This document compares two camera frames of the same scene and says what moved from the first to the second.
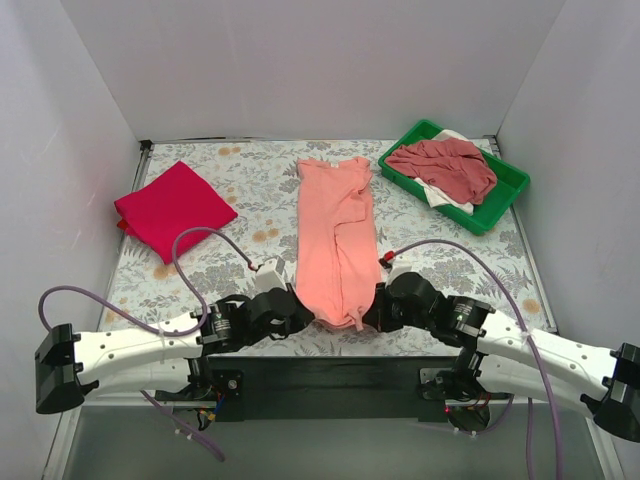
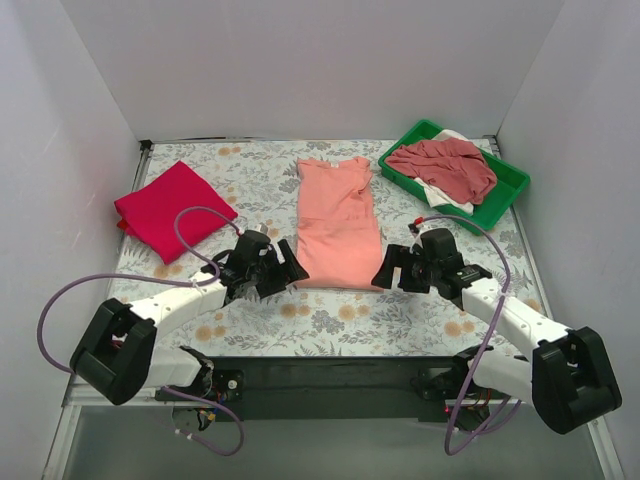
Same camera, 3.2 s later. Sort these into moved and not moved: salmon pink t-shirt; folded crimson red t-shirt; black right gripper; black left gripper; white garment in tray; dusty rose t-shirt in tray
Moved: black left gripper; black right gripper
Not moved: dusty rose t-shirt in tray; salmon pink t-shirt; white garment in tray; folded crimson red t-shirt
